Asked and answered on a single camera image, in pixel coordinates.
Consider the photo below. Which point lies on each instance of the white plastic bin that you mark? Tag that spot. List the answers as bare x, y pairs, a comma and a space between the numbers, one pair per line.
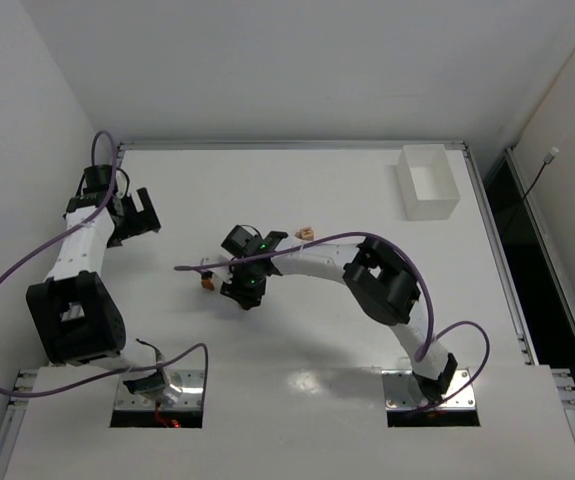
426, 182

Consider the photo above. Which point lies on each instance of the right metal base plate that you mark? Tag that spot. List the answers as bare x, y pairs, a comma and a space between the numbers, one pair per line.
402, 393

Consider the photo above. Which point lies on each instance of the aluminium frame rail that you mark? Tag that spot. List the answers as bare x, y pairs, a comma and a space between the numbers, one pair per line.
171, 145

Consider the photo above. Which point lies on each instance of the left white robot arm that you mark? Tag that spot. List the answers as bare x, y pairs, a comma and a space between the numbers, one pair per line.
77, 321

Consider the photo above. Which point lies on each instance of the orange arch wood block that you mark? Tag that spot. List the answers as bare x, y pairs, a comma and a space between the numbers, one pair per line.
207, 281

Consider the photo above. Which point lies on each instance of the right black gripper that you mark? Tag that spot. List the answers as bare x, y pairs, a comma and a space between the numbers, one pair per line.
240, 291

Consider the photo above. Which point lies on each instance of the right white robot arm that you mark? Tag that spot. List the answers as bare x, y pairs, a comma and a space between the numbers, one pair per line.
386, 285

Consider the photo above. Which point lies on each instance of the metal base plate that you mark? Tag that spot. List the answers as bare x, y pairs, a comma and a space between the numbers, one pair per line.
183, 393
402, 393

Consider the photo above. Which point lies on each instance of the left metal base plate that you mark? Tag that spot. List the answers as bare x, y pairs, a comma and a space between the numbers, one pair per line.
183, 393

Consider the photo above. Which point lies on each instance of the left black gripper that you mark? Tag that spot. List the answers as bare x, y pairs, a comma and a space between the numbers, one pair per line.
143, 216

